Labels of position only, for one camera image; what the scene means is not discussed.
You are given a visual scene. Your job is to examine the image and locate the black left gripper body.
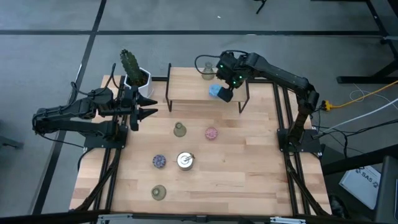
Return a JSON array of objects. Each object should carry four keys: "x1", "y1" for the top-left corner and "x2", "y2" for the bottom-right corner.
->
[{"x1": 119, "y1": 85, "x2": 141, "y2": 132}]

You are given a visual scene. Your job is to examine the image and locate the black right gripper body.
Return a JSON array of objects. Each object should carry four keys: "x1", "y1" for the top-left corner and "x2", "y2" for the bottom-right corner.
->
[{"x1": 216, "y1": 50, "x2": 248, "y2": 90}]

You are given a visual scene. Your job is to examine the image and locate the blue patterned round tin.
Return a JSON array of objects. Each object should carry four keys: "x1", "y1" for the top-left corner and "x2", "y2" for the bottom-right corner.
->
[{"x1": 208, "y1": 83, "x2": 222, "y2": 98}]

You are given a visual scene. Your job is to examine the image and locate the green glass candlestick holder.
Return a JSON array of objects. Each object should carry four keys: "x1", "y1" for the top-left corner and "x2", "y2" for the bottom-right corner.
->
[
  {"x1": 201, "y1": 61, "x2": 216, "y2": 82},
  {"x1": 150, "y1": 184, "x2": 167, "y2": 202},
  {"x1": 173, "y1": 121, "x2": 188, "y2": 138}
]

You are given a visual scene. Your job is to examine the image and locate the pink patterned round tin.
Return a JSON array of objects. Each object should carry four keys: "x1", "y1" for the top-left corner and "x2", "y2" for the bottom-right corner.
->
[{"x1": 204, "y1": 126, "x2": 219, "y2": 141}]

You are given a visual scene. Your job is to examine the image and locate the purple floral round tin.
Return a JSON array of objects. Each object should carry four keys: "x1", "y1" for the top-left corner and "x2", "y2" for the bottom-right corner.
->
[{"x1": 152, "y1": 154, "x2": 167, "y2": 170}]

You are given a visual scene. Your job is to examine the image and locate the metal can orange label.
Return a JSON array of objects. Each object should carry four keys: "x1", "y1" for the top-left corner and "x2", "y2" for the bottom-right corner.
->
[{"x1": 176, "y1": 151, "x2": 197, "y2": 172}]

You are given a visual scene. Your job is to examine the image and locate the white hexagonal planter pot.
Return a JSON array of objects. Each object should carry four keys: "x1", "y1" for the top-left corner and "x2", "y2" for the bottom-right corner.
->
[{"x1": 123, "y1": 67, "x2": 154, "y2": 98}]

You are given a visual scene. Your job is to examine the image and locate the wooden shelf riser black legs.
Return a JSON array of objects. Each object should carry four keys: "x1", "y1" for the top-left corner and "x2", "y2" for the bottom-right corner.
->
[{"x1": 165, "y1": 63, "x2": 251, "y2": 114}]

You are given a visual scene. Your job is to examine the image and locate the green cactus plant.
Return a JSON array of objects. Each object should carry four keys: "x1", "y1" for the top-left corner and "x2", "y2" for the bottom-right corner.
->
[{"x1": 119, "y1": 49, "x2": 146, "y2": 87}]

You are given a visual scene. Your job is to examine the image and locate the grey floor stand base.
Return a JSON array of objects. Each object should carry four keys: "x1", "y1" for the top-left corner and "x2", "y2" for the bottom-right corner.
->
[{"x1": 0, "y1": 119, "x2": 25, "y2": 151}]

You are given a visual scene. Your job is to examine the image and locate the black desk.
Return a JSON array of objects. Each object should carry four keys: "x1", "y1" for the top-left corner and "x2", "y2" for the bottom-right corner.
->
[{"x1": 321, "y1": 143, "x2": 398, "y2": 177}]

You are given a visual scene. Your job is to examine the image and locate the white cardboard box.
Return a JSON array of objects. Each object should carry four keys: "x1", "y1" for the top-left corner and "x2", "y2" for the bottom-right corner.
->
[{"x1": 338, "y1": 164, "x2": 382, "y2": 211}]

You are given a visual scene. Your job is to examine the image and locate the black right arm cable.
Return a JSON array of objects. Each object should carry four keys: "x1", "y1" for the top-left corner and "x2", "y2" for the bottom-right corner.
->
[{"x1": 194, "y1": 54, "x2": 222, "y2": 76}]

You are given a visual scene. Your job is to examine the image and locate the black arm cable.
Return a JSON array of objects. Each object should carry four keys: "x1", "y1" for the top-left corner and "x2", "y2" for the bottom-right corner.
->
[
  {"x1": 32, "y1": 63, "x2": 118, "y2": 147},
  {"x1": 194, "y1": 54, "x2": 222, "y2": 76}
]

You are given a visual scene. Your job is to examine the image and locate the black aluminium table frame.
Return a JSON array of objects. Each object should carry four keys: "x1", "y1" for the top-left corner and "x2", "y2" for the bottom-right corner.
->
[{"x1": 70, "y1": 73, "x2": 333, "y2": 218}]

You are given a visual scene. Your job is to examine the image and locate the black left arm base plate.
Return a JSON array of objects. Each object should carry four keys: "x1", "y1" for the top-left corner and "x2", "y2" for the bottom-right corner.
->
[{"x1": 83, "y1": 123, "x2": 129, "y2": 150}]

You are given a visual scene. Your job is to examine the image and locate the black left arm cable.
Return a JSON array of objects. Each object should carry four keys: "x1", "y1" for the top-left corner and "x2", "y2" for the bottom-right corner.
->
[{"x1": 32, "y1": 63, "x2": 118, "y2": 147}]

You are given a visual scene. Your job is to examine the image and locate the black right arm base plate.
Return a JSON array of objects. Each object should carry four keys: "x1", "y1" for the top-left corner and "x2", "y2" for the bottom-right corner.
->
[{"x1": 276, "y1": 128, "x2": 322, "y2": 154}]

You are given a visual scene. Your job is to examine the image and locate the yellow extension cable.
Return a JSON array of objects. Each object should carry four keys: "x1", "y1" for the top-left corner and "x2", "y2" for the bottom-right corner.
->
[{"x1": 321, "y1": 79, "x2": 398, "y2": 112}]

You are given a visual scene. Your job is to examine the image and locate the silver metal bracket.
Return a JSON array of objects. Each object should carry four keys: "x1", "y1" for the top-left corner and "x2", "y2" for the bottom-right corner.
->
[
  {"x1": 96, "y1": 213, "x2": 135, "y2": 224},
  {"x1": 269, "y1": 216, "x2": 308, "y2": 224}
]

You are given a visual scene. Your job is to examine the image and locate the white floor cable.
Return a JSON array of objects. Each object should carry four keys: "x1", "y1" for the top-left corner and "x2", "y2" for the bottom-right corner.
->
[{"x1": 313, "y1": 83, "x2": 398, "y2": 138}]

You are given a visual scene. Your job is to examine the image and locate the black floor cable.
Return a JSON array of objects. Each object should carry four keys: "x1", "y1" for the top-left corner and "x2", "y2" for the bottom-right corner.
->
[{"x1": 310, "y1": 105, "x2": 398, "y2": 158}]

